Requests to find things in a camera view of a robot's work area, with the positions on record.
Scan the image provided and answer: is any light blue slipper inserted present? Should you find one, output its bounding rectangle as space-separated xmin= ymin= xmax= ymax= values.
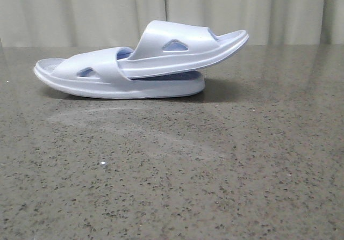
xmin=118 ymin=20 xmax=249 ymax=78

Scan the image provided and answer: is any light blue slipper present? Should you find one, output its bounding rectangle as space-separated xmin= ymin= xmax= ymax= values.
xmin=34 ymin=47 xmax=205 ymax=99

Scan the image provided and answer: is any grey-white curtain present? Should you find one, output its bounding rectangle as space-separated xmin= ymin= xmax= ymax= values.
xmin=1 ymin=0 xmax=343 ymax=47

